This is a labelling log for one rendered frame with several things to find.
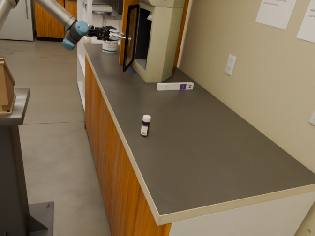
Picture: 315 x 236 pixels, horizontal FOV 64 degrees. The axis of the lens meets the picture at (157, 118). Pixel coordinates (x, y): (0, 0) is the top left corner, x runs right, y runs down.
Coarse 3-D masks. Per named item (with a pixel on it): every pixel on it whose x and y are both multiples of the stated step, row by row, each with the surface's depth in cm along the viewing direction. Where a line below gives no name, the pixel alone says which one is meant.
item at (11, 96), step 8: (0, 64) 96; (0, 72) 98; (8, 72) 105; (0, 80) 99; (8, 80) 107; (0, 88) 101; (8, 88) 106; (0, 96) 102; (8, 96) 105; (0, 104) 104; (8, 104) 105; (0, 112) 105; (8, 112) 106
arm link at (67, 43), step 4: (68, 32) 149; (68, 36) 149; (64, 40) 151; (68, 40) 151; (72, 40) 150; (64, 44) 152; (68, 44) 151; (72, 44) 152; (68, 48) 154; (72, 48) 154
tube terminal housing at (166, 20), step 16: (160, 0) 144; (176, 0) 150; (160, 16) 148; (176, 16) 158; (160, 32) 153; (176, 32) 167; (160, 48) 158; (160, 64) 163; (144, 80) 167; (160, 80) 169
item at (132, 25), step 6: (132, 12) 154; (132, 18) 158; (132, 24) 161; (126, 30) 149; (132, 30) 165; (126, 36) 151; (132, 36) 168; (132, 42) 172; (132, 48) 176; (132, 54) 181
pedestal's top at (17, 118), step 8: (16, 88) 130; (24, 88) 131; (16, 96) 122; (24, 96) 123; (16, 104) 115; (24, 104) 116; (16, 112) 109; (24, 112) 115; (0, 120) 104; (8, 120) 105; (16, 120) 106
